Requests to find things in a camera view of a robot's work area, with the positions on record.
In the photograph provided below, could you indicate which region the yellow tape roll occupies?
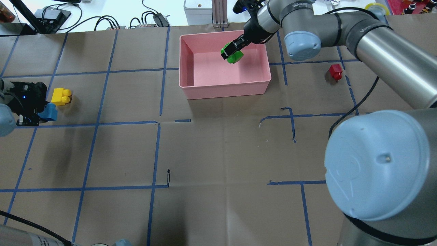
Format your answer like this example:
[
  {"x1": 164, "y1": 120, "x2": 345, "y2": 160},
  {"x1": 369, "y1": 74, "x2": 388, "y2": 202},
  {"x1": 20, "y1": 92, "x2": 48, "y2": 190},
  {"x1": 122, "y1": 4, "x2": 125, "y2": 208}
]
[{"x1": 365, "y1": 2, "x2": 390, "y2": 18}]

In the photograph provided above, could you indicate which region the yellow toy block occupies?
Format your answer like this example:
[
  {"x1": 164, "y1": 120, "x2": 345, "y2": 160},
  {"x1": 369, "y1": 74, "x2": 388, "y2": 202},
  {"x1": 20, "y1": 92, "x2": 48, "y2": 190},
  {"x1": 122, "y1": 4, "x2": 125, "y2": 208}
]
[{"x1": 50, "y1": 87, "x2": 72, "y2": 106}]

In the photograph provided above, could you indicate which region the red toy block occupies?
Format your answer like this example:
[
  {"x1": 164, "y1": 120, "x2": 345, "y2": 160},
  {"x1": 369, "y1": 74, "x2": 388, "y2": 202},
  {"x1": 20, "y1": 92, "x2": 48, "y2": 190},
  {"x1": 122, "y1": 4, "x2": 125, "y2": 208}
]
[{"x1": 329, "y1": 64, "x2": 343, "y2": 81}]

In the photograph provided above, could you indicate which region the blue toy block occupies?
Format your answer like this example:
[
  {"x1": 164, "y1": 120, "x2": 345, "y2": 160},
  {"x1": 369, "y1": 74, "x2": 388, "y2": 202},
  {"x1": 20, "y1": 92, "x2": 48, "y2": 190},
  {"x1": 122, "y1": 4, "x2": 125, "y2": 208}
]
[{"x1": 38, "y1": 103, "x2": 58, "y2": 122}]

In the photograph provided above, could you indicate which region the green toy block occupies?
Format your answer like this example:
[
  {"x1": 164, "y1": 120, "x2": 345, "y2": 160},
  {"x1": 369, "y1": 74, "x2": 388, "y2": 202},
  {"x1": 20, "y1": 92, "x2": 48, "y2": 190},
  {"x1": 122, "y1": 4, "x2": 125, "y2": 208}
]
[{"x1": 221, "y1": 43, "x2": 244, "y2": 64}]

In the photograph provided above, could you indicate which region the white square box device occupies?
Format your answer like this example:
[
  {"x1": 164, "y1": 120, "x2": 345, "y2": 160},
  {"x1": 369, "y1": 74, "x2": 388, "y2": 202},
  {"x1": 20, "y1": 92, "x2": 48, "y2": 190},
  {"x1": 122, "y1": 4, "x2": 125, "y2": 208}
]
[{"x1": 184, "y1": 0, "x2": 213, "y2": 25}]

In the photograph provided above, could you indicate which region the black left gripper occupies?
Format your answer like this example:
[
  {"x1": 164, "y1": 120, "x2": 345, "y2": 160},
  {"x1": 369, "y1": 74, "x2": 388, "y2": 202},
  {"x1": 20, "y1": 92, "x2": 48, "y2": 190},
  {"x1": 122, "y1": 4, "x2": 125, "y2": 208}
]
[{"x1": 8, "y1": 81, "x2": 48, "y2": 126}]

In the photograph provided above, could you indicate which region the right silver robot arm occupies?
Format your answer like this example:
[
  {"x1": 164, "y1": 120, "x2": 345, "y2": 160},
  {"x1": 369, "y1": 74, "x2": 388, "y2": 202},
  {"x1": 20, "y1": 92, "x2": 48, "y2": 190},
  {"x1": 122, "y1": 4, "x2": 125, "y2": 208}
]
[{"x1": 221, "y1": 0, "x2": 436, "y2": 246}]

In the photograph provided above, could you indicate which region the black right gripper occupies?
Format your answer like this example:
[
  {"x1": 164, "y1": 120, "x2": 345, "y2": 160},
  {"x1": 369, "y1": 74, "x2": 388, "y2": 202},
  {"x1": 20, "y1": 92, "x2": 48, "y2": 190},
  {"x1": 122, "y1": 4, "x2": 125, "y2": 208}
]
[{"x1": 221, "y1": 0, "x2": 273, "y2": 60}]

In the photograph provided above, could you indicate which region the aluminium frame post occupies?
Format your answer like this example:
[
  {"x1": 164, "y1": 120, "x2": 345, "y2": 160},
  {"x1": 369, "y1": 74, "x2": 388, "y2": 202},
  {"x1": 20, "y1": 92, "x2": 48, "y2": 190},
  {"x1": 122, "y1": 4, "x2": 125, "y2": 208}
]
[{"x1": 212, "y1": 0, "x2": 228, "y2": 28}]

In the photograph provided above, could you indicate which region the pink plastic box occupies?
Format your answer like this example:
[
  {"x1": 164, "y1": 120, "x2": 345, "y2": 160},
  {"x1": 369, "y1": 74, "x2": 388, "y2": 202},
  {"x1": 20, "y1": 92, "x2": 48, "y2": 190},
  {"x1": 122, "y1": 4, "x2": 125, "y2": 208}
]
[{"x1": 179, "y1": 30, "x2": 271, "y2": 100}]

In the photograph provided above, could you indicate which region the black cable hub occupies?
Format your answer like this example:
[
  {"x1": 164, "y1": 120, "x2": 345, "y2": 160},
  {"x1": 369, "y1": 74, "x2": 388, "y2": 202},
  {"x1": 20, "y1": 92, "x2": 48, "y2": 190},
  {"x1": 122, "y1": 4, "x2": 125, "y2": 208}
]
[{"x1": 153, "y1": 12, "x2": 170, "y2": 27}]

